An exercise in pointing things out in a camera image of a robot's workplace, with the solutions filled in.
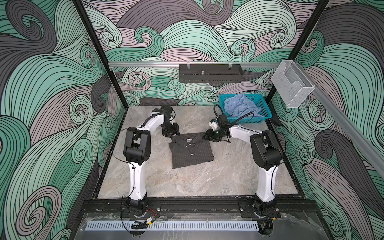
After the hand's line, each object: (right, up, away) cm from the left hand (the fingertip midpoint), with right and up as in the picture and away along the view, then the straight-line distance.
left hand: (177, 133), depth 96 cm
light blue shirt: (+48, +21, +19) cm, 56 cm away
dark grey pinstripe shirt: (+8, -9, -4) cm, 13 cm away
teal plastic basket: (+63, +25, +20) cm, 71 cm away
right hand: (+19, -3, +2) cm, 19 cm away
